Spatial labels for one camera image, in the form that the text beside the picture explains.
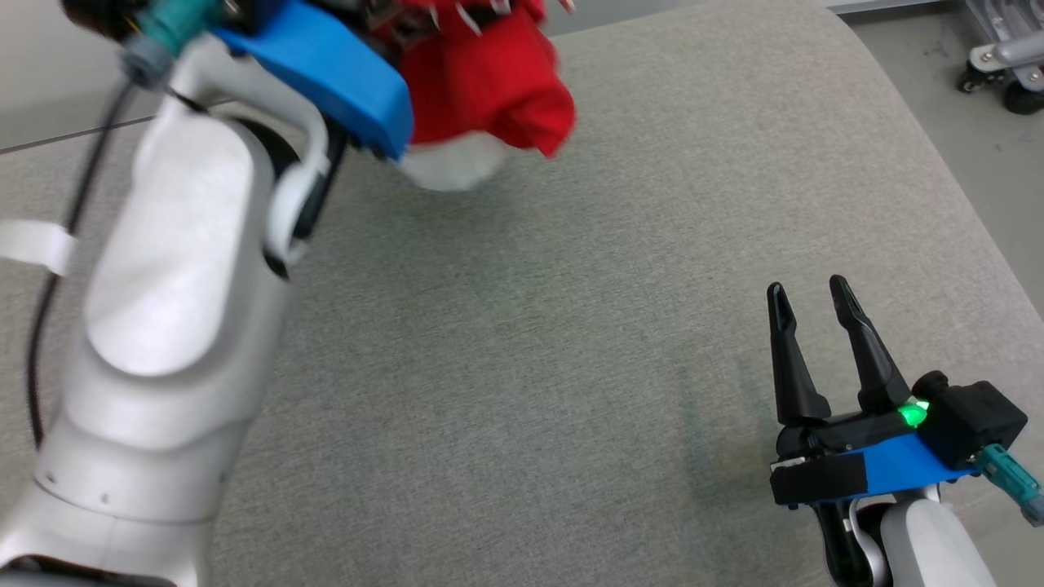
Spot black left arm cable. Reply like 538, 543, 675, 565
24, 77, 144, 449

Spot red Bulls jersey white trim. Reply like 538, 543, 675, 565
375, 0, 577, 193

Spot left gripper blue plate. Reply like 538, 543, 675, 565
214, 0, 425, 160

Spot white cable strap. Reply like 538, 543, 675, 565
0, 220, 76, 276

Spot teal camera cable connector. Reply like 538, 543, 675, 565
975, 444, 1044, 524
122, 0, 225, 86

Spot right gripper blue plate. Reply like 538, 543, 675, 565
767, 275, 980, 506

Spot teal right camera cable connector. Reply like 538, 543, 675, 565
975, 444, 1044, 524

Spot grey wheeled cart base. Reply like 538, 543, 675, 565
958, 0, 1044, 115

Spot teal left camera cable connector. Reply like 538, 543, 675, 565
122, 0, 225, 86

